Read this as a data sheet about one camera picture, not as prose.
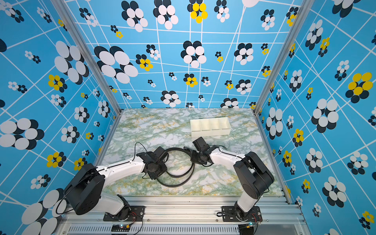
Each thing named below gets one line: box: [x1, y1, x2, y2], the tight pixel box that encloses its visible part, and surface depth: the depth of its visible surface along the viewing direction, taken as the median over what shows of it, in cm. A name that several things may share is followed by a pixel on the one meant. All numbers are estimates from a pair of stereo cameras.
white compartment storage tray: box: [189, 117, 232, 138], surface depth 111 cm
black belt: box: [156, 146, 195, 188], surface depth 87 cm
